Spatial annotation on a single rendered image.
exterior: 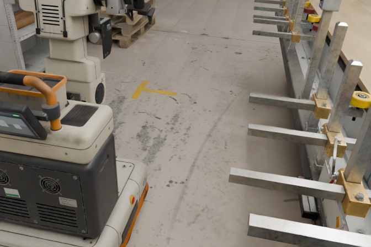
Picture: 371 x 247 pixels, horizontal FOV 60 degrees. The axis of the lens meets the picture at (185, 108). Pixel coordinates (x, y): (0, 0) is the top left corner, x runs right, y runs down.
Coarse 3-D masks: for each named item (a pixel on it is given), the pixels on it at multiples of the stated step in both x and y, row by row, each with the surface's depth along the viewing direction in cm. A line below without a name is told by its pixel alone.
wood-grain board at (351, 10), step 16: (352, 0) 290; (368, 0) 294; (320, 16) 232; (336, 16) 234; (352, 16) 237; (368, 16) 239; (352, 32) 200; (368, 32) 202; (352, 48) 173; (368, 48) 174; (368, 64) 154; (368, 80) 137
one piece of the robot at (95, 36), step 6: (96, 18) 140; (102, 18) 148; (108, 18) 148; (96, 24) 141; (102, 24) 139; (108, 24) 145; (96, 30) 141; (102, 30) 140; (108, 30) 146; (90, 36) 139; (96, 36) 139; (102, 36) 142; (108, 36) 148; (102, 42) 143; (108, 42) 149; (108, 48) 149; (108, 54) 150
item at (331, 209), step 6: (324, 162) 105; (324, 168) 104; (324, 174) 103; (318, 180) 109; (324, 180) 102; (330, 180) 97; (324, 198) 100; (324, 204) 99; (330, 204) 94; (336, 204) 89; (324, 210) 98; (330, 210) 93; (336, 210) 88; (330, 216) 92; (336, 216) 88; (330, 222) 92; (342, 222) 83; (336, 228) 86
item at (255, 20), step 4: (256, 20) 237; (260, 20) 237; (264, 20) 236; (268, 20) 236; (272, 20) 235; (276, 20) 235; (280, 20) 236; (272, 24) 236; (276, 24) 236; (280, 24) 235; (284, 24) 235; (288, 24) 234; (300, 24) 233; (304, 24) 232; (308, 24) 231; (312, 24) 231
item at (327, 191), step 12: (240, 180) 88; (252, 180) 87; (264, 180) 86; (276, 180) 86; (288, 180) 87; (300, 180) 87; (300, 192) 86; (312, 192) 85; (324, 192) 85; (336, 192) 84
